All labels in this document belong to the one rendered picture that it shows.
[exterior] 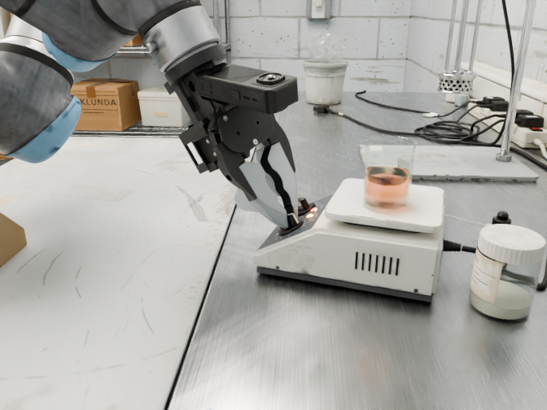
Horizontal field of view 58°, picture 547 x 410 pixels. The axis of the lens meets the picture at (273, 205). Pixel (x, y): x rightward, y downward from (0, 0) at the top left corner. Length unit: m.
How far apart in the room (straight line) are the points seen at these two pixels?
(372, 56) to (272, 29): 0.59
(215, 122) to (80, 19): 0.19
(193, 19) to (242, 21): 2.44
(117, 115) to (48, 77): 2.04
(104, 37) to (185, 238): 0.26
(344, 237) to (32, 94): 0.45
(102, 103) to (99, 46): 2.18
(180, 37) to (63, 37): 0.15
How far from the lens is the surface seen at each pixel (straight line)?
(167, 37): 0.55
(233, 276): 0.58
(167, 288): 0.56
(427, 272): 0.53
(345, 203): 0.55
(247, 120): 0.55
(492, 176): 0.96
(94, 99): 2.81
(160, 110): 2.82
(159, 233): 0.70
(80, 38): 0.62
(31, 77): 0.74
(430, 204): 0.56
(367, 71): 3.01
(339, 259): 0.53
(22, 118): 0.73
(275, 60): 2.99
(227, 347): 0.47
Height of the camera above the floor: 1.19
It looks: 22 degrees down
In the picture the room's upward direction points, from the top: straight up
